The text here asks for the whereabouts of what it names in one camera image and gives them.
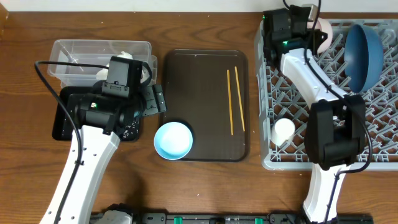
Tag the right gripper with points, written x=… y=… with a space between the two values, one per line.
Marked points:
x=316 y=41

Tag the wooden chopstick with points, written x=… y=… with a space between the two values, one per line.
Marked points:
x=230 y=102
x=239 y=98

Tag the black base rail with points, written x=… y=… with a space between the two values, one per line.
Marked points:
x=120 y=213

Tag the left wooden chopstick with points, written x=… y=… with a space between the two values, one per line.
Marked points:
x=230 y=102

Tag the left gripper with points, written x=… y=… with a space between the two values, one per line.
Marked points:
x=155 y=98

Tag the pink bowl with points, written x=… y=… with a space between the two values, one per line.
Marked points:
x=320 y=39

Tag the grey dishwasher rack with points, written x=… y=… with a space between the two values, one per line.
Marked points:
x=279 y=98

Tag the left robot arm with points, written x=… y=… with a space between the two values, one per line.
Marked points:
x=100 y=119

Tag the light blue bowl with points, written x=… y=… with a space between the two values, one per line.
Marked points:
x=173 y=141

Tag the white napkin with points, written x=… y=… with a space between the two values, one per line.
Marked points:
x=103 y=73

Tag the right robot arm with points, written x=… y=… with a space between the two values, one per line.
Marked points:
x=335 y=133

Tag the white cup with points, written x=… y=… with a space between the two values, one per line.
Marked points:
x=282 y=131

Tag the dark brown serving tray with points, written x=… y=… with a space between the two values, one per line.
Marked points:
x=195 y=88

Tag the right wooden chopstick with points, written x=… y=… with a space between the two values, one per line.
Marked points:
x=239 y=98

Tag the clear plastic waste bin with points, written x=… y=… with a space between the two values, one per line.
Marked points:
x=97 y=52

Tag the dark blue plate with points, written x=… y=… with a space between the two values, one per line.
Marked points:
x=364 y=56

